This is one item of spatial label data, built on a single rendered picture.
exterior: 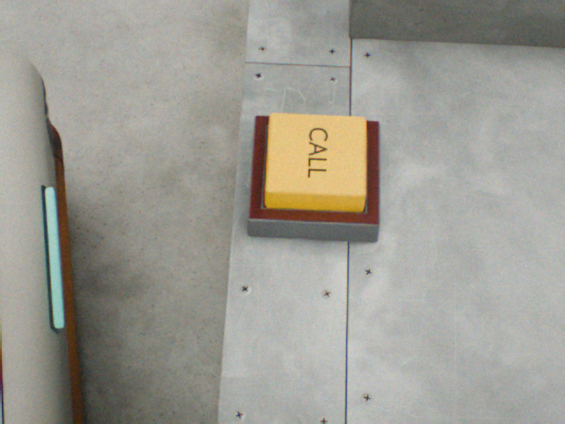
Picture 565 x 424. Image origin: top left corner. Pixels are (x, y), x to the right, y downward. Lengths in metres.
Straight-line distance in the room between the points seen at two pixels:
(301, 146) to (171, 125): 1.08
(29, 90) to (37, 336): 0.34
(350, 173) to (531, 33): 0.19
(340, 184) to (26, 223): 0.73
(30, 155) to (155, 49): 0.49
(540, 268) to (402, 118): 0.14
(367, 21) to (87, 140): 1.02
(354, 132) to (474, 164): 0.09
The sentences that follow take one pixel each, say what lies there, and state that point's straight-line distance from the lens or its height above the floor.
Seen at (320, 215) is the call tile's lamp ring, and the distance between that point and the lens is 0.77.
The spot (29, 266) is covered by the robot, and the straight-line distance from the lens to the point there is 1.41.
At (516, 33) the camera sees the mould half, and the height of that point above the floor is 0.81.
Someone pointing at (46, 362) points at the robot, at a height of 0.26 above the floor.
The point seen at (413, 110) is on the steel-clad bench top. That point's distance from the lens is 0.84.
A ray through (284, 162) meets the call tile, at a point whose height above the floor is 0.84.
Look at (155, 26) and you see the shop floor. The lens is 1.97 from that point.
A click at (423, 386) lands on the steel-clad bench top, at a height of 0.80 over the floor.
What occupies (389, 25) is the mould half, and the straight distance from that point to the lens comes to 0.87.
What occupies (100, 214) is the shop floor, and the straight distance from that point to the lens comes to 1.76.
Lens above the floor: 1.46
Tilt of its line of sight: 56 degrees down
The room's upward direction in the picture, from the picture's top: 2 degrees clockwise
